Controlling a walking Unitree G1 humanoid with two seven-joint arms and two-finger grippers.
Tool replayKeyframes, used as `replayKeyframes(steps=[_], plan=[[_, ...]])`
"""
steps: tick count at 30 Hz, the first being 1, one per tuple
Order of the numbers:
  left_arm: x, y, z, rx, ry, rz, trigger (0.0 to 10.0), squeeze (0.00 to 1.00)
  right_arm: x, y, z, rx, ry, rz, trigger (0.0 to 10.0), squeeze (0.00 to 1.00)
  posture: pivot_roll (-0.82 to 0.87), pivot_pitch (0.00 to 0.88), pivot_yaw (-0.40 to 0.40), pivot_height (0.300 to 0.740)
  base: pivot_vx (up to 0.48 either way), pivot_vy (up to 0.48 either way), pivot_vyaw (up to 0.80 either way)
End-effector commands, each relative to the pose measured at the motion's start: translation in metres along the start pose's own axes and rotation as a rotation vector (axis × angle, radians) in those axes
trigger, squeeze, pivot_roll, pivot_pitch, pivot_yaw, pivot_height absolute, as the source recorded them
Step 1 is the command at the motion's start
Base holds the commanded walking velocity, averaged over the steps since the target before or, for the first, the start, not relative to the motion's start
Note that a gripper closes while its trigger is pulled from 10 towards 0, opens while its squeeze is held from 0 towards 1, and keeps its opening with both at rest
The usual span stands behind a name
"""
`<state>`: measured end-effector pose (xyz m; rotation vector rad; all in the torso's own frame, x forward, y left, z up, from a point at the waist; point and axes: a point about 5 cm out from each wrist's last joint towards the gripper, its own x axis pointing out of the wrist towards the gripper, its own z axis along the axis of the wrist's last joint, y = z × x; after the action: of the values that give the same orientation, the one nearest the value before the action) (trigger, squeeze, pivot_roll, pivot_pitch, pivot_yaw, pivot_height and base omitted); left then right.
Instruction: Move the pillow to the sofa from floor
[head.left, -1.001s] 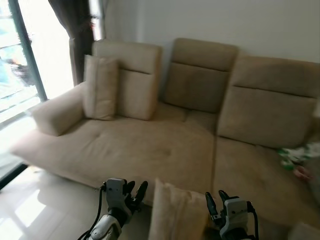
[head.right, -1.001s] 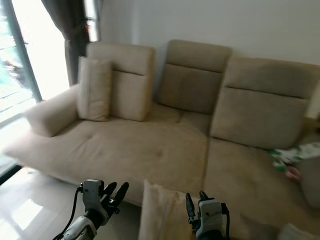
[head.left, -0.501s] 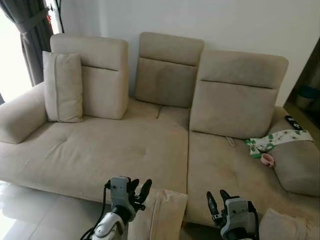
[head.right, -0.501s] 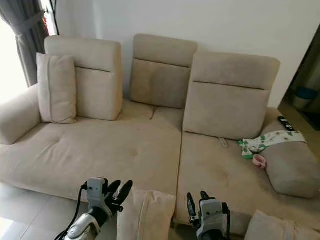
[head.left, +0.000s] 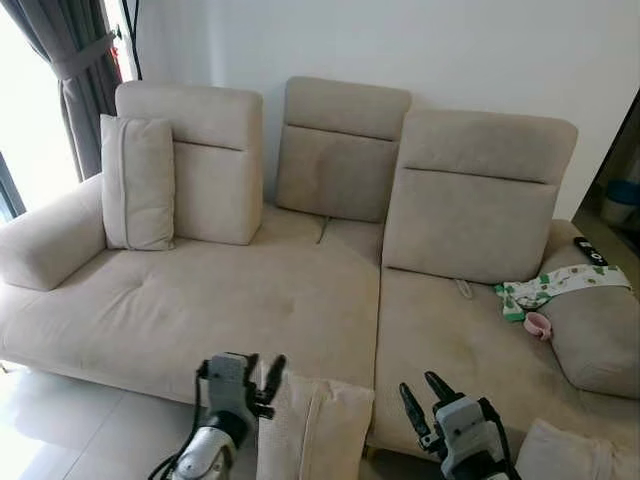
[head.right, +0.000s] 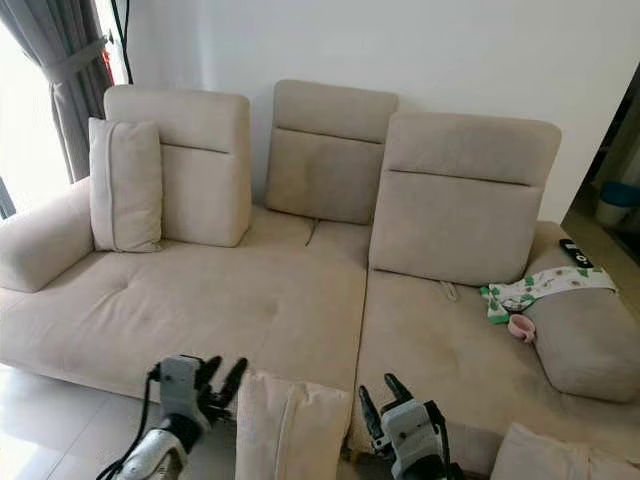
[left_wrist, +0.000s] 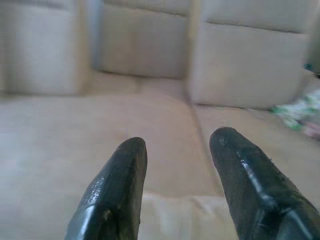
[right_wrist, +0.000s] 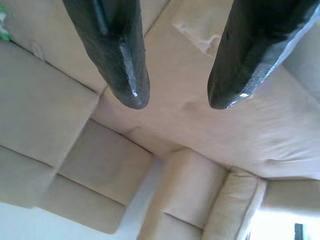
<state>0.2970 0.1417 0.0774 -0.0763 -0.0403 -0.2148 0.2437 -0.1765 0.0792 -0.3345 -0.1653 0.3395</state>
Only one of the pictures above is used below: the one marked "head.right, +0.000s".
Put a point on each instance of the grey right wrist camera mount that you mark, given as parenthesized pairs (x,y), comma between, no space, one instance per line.
(418,432)

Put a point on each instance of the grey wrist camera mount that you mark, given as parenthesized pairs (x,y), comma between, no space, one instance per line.
(418,432)
(178,388)

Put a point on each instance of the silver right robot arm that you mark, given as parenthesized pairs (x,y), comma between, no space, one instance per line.
(435,470)

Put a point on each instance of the beige piped floor pillow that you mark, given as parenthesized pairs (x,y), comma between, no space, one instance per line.
(295,432)

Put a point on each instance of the green white patterned cloth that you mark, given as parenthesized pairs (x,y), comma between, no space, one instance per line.
(540,288)

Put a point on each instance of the upright beige throw pillow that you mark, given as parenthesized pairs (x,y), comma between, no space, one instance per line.
(128,188)

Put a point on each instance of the black remote control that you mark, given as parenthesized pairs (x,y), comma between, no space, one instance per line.
(576,253)

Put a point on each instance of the grey curtain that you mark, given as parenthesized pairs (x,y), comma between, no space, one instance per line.
(72,110)

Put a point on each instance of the grey curtain tieback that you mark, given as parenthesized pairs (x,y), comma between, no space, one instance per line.
(75,60)

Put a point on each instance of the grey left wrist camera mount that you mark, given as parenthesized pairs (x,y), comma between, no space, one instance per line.
(178,388)

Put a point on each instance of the large beige sofa back cushion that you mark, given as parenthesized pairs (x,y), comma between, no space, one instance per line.
(458,210)

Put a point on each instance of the small beige sofa back cushion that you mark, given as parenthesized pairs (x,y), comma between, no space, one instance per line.
(328,165)

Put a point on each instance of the beige fabric sofa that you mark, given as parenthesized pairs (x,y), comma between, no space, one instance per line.
(180,315)

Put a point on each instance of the wide beige sofa back cushion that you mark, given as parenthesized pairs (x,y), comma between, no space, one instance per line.
(205,175)

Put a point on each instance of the small pink cup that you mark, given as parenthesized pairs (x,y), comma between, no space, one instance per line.
(522,327)

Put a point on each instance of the beige square pillow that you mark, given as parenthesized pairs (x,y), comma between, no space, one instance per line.
(555,460)

